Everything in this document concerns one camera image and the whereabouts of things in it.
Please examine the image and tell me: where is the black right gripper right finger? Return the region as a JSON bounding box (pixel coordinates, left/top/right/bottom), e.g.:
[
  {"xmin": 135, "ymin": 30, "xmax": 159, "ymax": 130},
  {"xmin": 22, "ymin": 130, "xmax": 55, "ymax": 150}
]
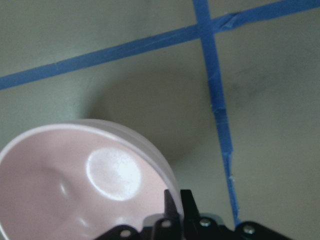
[{"xmin": 180, "ymin": 189, "xmax": 200, "ymax": 220}]

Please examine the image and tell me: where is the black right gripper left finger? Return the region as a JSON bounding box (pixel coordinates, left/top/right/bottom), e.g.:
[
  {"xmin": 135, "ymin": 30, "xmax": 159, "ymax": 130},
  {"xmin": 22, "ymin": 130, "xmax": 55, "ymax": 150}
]
[{"xmin": 163, "ymin": 189, "xmax": 180, "ymax": 221}]

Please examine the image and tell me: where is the pink bowl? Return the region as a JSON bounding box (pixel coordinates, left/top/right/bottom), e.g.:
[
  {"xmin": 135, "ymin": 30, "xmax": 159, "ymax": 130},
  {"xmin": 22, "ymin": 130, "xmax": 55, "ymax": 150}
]
[{"xmin": 0, "ymin": 119, "xmax": 184, "ymax": 240}]

